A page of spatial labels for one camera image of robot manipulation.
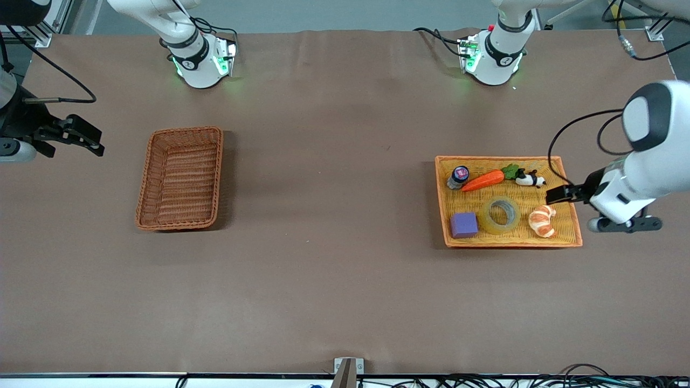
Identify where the black right base cable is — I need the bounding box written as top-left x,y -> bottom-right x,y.
191,18 -> 239,44

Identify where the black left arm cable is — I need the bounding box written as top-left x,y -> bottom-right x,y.
548,109 -> 630,188

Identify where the black left base cable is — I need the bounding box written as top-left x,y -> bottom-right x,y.
412,27 -> 465,57

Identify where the brown table cover sheet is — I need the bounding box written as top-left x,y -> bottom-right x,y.
0,28 -> 690,376

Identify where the purple foam cube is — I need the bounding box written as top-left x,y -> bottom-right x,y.
450,212 -> 479,239

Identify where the black white panda toy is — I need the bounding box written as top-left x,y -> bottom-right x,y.
515,169 -> 547,189

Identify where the orange toy carrot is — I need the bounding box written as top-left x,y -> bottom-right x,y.
461,163 -> 521,193

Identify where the small aluminium corner bracket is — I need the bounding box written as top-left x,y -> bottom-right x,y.
644,13 -> 666,42

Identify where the black floor cable bundle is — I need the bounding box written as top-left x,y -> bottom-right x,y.
399,364 -> 690,388

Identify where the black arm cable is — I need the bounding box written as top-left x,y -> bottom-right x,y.
548,109 -> 630,188
0,26 -> 98,104

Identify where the toy croissant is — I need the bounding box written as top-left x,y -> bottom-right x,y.
528,205 -> 557,238

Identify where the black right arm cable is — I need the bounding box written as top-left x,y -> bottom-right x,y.
0,26 -> 98,104

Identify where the yellowish packing tape roll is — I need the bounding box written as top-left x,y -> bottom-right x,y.
478,197 -> 521,235

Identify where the black cable silver connector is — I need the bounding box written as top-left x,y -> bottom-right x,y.
601,0 -> 690,61

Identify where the brown deep wicker basket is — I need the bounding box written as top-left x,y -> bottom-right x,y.
135,126 -> 224,232

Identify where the black base cable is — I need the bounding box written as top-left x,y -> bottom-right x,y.
412,27 -> 465,57
191,18 -> 239,44

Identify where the orange flat wicker basket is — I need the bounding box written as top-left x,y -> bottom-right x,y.
434,155 -> 583,248

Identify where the small dark bottle purple cap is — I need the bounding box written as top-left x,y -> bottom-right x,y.
446,165 -> 470,191

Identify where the aluminium frame profile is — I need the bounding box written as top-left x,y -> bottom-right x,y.
0,0 -> 73,48

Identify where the metal table edge bracket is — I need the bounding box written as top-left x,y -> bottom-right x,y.
334,357 -> 364,388

